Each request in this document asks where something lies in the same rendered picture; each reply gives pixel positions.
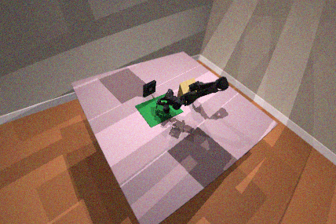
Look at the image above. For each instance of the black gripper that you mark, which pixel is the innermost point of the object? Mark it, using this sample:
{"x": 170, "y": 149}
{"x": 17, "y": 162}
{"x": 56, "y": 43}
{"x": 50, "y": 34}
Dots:
{"x": 166, "y": 108}

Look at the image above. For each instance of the green circuit board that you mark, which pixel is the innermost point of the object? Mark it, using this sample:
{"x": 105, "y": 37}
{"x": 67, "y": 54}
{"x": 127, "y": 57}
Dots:
{"x": 154, "y": 116}

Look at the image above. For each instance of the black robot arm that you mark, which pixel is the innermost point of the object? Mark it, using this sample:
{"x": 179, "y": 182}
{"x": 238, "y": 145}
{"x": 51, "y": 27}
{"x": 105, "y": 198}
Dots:
{"x": 202, "y": 89}

